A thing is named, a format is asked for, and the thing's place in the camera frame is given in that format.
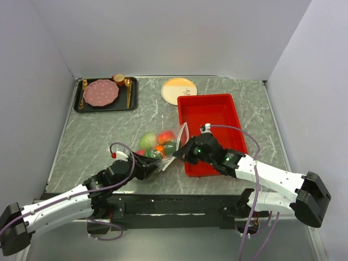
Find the green bell pepper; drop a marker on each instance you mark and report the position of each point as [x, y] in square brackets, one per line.
[153, 153]

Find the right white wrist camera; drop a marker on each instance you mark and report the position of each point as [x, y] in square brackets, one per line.
[206, 128]

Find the red apple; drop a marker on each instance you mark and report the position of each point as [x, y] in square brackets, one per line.
[141, 152]

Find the light green apple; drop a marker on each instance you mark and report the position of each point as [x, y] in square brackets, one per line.
[148, 141]

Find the orange fruit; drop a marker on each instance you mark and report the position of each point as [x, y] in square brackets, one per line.
[160, 148]

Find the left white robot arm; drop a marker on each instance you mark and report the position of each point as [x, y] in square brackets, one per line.
[88, 200]

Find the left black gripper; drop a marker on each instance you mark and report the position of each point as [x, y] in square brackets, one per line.
[145, 165]

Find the clear zip top bag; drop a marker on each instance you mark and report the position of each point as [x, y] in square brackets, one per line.
[162, 145]

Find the gold spoon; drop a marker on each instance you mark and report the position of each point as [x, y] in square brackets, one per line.
[128, 84]

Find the pink dotted plate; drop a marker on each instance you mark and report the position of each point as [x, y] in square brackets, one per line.
[101, 93]

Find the gold fork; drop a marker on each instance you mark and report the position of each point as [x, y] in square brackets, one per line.
[84, 86]

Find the orange cup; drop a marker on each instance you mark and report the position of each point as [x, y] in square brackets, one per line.
[119, 79]

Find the red plastic bin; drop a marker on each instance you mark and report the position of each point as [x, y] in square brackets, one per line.
[217, 109]

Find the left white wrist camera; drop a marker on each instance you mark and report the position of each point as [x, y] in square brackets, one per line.
[119, 155]

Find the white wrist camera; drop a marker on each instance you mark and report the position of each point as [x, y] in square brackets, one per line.
[206, 128]
[119, 155]

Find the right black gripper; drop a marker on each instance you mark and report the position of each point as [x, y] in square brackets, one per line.
[186, 151]

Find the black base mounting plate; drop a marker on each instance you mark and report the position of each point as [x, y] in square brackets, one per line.
[137, 211]

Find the red tomato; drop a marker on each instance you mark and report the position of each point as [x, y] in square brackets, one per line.
[165, 136]

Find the black serving tray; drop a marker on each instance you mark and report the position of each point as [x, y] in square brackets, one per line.
[120, 104]

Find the green lime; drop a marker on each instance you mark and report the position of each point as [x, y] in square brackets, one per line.
[170, 147]

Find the aluminium rail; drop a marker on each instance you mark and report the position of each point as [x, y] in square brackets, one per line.
[268, 202]

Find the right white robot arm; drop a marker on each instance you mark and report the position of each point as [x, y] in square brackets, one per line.
[304, 196]

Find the beige round plate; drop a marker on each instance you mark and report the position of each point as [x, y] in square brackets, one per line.
[177, 87]

